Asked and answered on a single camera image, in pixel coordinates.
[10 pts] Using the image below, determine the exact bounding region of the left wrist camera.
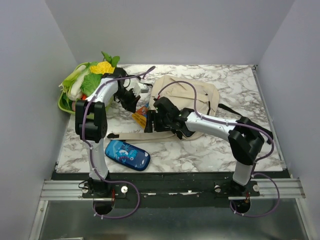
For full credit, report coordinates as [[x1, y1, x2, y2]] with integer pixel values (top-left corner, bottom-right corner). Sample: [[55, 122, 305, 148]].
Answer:
[[133, 82, 151, 95]]

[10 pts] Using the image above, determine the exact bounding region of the colourful children's book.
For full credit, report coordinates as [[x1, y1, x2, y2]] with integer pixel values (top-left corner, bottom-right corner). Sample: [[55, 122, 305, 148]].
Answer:
[[131, 103, 149, 129]]

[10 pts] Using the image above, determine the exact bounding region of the yellow toy cabbage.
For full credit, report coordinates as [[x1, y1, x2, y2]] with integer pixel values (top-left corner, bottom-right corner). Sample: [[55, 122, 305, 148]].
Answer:
[[89, 61, 115, 75]]

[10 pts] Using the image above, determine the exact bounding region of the blue pencil case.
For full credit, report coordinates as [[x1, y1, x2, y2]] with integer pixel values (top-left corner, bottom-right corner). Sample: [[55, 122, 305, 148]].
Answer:
[[105, 140, 151, 172]]

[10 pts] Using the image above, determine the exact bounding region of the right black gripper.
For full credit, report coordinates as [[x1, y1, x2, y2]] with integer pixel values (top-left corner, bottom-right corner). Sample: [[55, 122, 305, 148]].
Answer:
[[144, 109, 171, 133]]

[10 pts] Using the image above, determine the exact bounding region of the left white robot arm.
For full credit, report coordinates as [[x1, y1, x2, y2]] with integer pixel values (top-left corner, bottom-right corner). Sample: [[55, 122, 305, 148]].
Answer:
[[75, 68, 141, 198]]

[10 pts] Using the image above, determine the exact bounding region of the green vegetable basket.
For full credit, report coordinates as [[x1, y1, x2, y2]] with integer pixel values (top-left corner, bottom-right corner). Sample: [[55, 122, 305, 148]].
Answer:
[[58, 61, 99, 114]]

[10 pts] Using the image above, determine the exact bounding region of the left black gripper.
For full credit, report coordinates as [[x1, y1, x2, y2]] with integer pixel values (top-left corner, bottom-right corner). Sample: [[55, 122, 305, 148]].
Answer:
[[114, 88, 142, 114]]

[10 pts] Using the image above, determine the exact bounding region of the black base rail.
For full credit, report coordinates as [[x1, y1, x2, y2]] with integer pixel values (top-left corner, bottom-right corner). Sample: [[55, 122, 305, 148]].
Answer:
[[51, 172, 260, 208]]

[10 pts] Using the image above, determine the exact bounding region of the white toy bok choy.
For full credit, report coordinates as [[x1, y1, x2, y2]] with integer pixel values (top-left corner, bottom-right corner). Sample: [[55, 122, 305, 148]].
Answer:
[[59, 62, 90, 101]]

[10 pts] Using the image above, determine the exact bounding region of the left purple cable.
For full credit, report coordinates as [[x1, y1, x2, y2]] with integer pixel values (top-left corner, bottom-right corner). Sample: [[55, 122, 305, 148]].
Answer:
[[81, 65, 156, 220]]

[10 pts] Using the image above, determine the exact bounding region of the green toy lettuce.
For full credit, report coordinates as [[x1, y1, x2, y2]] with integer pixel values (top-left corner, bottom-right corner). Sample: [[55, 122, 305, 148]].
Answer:
[[80, 73, 102, 97]]

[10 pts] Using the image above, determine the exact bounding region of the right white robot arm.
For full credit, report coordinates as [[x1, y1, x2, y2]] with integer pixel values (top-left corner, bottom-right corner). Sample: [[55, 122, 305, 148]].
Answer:
[[144, 97, 265, 196]]

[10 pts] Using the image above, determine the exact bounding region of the beige canvas student bag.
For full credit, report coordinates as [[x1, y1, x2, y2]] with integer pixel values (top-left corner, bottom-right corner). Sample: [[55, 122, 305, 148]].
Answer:
[[106, 75, 275, 145]]

